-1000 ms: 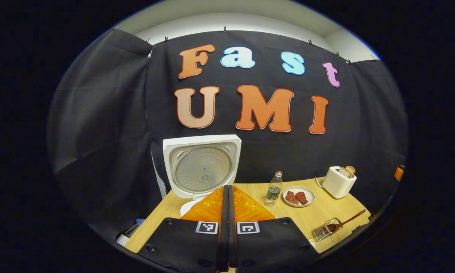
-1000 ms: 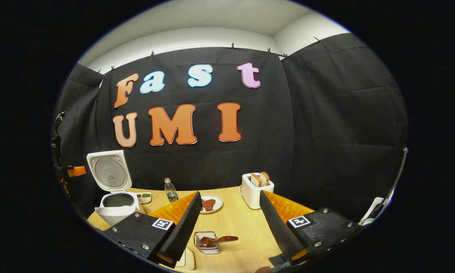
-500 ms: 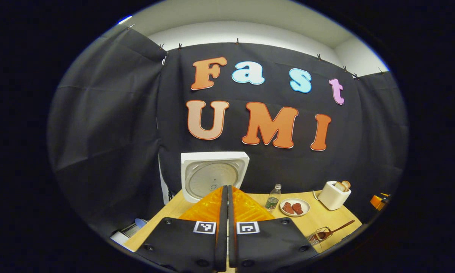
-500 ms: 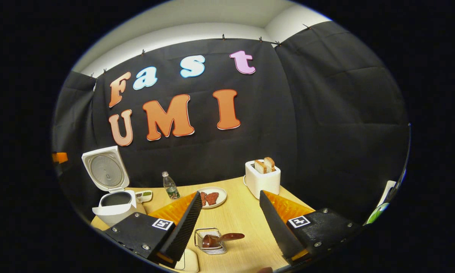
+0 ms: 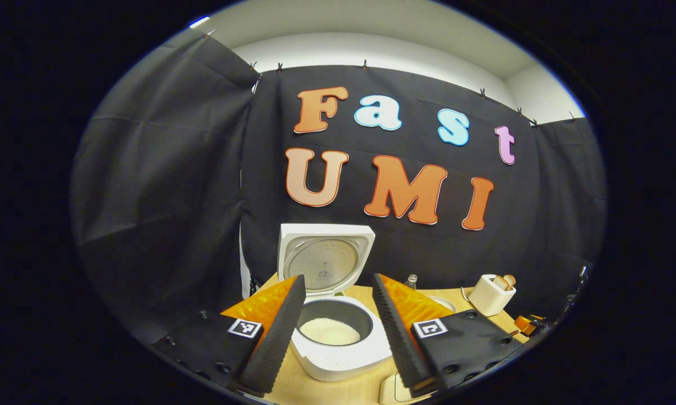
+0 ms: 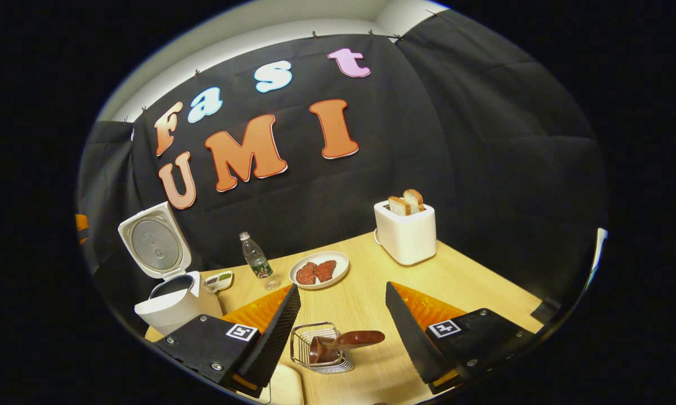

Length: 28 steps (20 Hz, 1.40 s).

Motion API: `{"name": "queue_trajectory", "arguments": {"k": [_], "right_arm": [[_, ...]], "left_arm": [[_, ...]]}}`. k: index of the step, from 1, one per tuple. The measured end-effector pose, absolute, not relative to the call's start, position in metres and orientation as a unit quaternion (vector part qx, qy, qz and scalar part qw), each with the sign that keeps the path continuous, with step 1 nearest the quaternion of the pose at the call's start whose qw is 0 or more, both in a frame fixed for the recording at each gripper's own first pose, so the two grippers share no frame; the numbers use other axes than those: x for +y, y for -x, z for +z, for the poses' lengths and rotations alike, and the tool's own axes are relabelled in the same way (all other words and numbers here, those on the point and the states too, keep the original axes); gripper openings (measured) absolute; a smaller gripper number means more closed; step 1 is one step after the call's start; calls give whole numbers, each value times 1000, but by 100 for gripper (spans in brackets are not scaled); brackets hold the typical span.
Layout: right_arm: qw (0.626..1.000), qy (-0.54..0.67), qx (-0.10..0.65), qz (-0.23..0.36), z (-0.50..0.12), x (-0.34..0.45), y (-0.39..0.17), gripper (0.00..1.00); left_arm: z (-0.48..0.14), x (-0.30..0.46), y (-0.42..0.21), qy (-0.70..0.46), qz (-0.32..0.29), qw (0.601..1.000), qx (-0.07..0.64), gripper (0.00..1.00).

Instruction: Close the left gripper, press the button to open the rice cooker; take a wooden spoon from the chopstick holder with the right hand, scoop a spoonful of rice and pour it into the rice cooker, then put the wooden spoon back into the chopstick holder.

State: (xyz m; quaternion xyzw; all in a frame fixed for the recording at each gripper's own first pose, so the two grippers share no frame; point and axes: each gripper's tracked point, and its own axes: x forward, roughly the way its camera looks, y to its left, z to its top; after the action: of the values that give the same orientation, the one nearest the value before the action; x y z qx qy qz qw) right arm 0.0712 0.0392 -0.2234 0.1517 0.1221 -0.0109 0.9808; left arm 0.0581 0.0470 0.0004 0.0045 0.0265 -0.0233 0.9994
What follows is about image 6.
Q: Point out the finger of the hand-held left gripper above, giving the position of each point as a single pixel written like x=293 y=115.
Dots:
x=81 y=225

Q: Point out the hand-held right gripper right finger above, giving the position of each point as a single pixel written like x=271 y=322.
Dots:
x=413 y=337

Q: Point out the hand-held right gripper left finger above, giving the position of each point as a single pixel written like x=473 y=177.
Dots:
x=273 y=337

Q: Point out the brown wooden spoon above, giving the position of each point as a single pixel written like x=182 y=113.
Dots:
x=354 y=339

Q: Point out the white rice cooker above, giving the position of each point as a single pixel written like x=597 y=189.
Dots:
x=174 y=306

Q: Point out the red meat piece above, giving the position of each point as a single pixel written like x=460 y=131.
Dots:
x=306 y=274
x=325 y=270

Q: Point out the small white seasoning dish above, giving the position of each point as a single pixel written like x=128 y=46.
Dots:
x=219 y=280

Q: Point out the clear plastic water bottle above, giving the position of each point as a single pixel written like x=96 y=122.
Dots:
x=255 y=256

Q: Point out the white toaster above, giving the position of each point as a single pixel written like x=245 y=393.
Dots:
x=408 y=236

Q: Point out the white oval plate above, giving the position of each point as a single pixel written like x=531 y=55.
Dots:
x=340 y=261

